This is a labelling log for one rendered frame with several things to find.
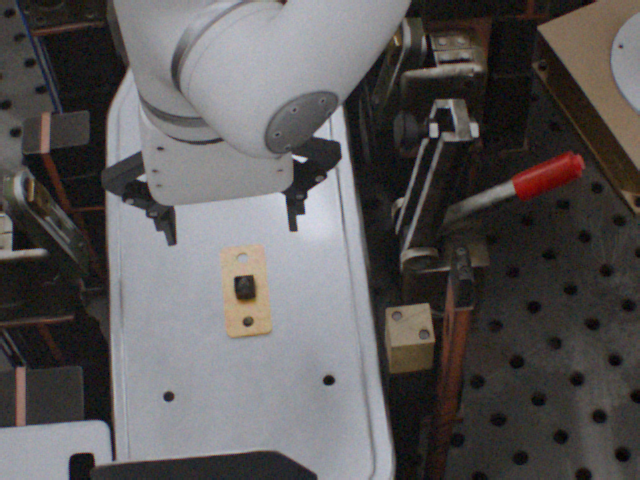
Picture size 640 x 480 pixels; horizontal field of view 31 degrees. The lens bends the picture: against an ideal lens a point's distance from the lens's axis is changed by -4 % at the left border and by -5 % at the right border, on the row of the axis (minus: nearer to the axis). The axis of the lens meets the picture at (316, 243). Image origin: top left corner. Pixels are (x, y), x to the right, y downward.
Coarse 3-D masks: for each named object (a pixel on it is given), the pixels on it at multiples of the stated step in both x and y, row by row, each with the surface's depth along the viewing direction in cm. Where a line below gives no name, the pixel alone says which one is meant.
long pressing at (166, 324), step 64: (128, 128) 108; (320, 128) 107; (320, 192) 104; (128, 256) 102; (192, 256) 101; (320, 256) 101; (128, 320) 99; (192, 320) 98; (320, 320) 98; (128, 384) 96; (192, 384) 96; (256, 384) 95; (320, 384) 95; (384, 384) 95; (128, 448) 93; (192, 448) 93; (320, 448) 92; (384, 448) 92
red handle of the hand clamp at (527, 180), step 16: (560, 160) 87; (576, 160) 87; (512, 176) 90; (528, 176) 89; (544, 176) 88; (560, 176) 87; (576, 176) 87; (480, 192) 91; (496, 192) 90; (512, 192) 89; (528, 192) 89; (544, 192) 89; (464, 208) 92; (480, 208) 91; (496, 208) 91; (448, 224) 92; (464, 224) 92
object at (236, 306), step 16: (224, 256) 101; (256, 256) 101; (224, 272) 100; (240, 272) 100; (256, 272) 100; (224, 288) 99; (240, 288) 98; (256, 288) 99; (224, 304) 99; (240, 304) 99; (256, 304) 99; (240, 320) 98; (256, 320) 98; (240, 336) 97
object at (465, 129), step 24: (408, 120) 81; (432, 120) 82; (456, 120) 81; (408, 144) 81; (432, 144) 82; (456, 144) 81; (432, 168) 83; (456, 168) 83; (408, 192) 91; (432, 192) 86; (408, 216) 94; (432, 216) 89; (408, 240) 92; (432, 240) 92
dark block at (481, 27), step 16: (432, 0) 103; (448, 0) 103; (464, 0) 103; (480, 0) 103; (496, 0) 103; (432, 16) 105; (448, 16) 105; (464, 16) 105; (480, 16) 105; (496, 16) 105; (480, 32) 108
